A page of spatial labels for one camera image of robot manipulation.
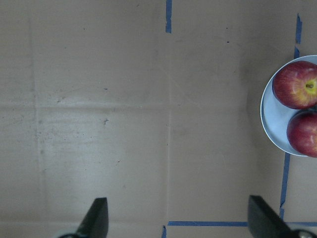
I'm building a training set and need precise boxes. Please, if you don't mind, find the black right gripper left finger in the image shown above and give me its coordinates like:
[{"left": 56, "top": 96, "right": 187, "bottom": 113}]
[{"left": 58, "top": 197, "right": 108, "bottom": 238}]

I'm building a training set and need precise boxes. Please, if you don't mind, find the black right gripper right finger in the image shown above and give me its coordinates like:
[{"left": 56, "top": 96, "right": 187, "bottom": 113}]
[{"left": 248, "top": 195, "right": 317, "bottom": 238}]

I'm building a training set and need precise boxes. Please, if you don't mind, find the red apple plate back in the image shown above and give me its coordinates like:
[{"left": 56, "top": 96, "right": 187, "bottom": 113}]
[{"left": 286, "top": 111, "right": 317, "bottom": 158}]

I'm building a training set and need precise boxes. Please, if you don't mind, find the red apple plate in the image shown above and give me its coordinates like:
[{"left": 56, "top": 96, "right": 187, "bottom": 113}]
[
  {"left": 286, "top": 111, "right": 317, "bottom": 158},
  {"left": 272, "top": 60, "right": 317, "bottom": 110}
]

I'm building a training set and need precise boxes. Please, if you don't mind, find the white round plate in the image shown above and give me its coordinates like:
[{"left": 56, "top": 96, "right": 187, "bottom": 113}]
[{"left": 260, "top": 55, "right": 317, "bottom": 158}]

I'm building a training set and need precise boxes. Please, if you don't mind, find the red apple plate front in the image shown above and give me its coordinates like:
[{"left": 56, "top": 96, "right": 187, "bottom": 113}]
[{"left": 272, "top": 60, "right": 317, "bottom": 110}]

